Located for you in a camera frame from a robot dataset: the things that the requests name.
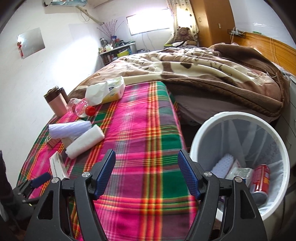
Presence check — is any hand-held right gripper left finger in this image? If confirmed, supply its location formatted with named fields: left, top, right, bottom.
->
left=26, top=149, right=116, bottom=241

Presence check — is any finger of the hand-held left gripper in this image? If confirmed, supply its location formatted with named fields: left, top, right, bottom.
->
left=16, top=172, right=52, bottom=193
left=22, top=193, right=43, bottom=205

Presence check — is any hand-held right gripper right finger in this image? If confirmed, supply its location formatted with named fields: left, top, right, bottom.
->
left=177, top=149, right=269, bottom=241

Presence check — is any long white purple box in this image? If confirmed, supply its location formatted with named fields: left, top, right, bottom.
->
left=49, top=151, right=70, bottom=179

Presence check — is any white foam net sleeve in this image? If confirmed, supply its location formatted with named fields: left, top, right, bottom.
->
left=66, top=124, right=105, bottom=160

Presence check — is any white plastic yogurt cup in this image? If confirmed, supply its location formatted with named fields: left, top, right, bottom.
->
left=228, top=167, right=253, bottom=186

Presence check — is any clear plastic bottle red label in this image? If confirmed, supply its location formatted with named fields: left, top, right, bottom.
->
left=67, top=98, right=96, bottom=118

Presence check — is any red drink can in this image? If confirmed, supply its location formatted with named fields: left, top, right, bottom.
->
left=251, top=164, right=270, bottom=204

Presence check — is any white trash bin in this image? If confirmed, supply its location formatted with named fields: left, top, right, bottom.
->
left=190, top=112, right=290, bottom=220

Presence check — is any pink green plaid blanket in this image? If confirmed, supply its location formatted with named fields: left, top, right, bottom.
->
left=17, top=80, right=218, bottom=241

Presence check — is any pink mug with brown lid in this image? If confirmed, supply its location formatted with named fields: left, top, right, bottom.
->
left=44, top=86, right=69, bottom=117

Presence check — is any white tissue pack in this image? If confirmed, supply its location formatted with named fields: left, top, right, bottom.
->
left=85, top=76, right=126, bottom=106

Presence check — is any brown beige fleece blanket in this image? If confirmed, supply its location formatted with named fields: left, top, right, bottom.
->
left=68, top=43, right=290, bottom=123

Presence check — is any grey shelf unit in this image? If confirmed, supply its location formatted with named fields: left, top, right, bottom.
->
left=99, top=43, right=137, bottom=65

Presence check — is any grey drawer nightstand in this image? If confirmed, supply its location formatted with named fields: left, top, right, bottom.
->
left=281, top=74, right=296, bottom=149

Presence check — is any row of bottles and jars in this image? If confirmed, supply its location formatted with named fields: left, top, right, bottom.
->
left=99, top=37, right=134, bottom=52

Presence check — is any brown teddy bear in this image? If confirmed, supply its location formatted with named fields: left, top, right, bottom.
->
left=173, top=27, right=197, bottom=45

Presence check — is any vase of bare branches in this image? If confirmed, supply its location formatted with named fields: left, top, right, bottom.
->
left=97, top=20, right=125, bottom=42

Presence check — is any wooden headboard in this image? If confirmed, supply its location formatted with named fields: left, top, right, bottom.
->
left=231, top=31, right=296, bottom=76

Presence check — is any wooden wardrobe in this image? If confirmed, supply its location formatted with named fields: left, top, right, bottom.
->
left=190, top=0, right=236, bottom=48

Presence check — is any window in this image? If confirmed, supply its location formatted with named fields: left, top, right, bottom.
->
left=126, top=9, right=170, bottom=36

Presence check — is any patterned curtain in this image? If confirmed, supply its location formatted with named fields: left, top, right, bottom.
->
left=166, top=0, right=199, bottom=41

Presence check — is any silver wall panel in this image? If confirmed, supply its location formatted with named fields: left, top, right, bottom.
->
left=17, top=28, right=45, bottom=59

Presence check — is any white air conditioner hose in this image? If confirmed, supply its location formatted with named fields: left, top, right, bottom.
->
left=76, top=6, right=104, bottom=25

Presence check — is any wall air conditioner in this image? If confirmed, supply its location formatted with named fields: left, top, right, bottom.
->
left=43, top=0, right=89, bottom=7

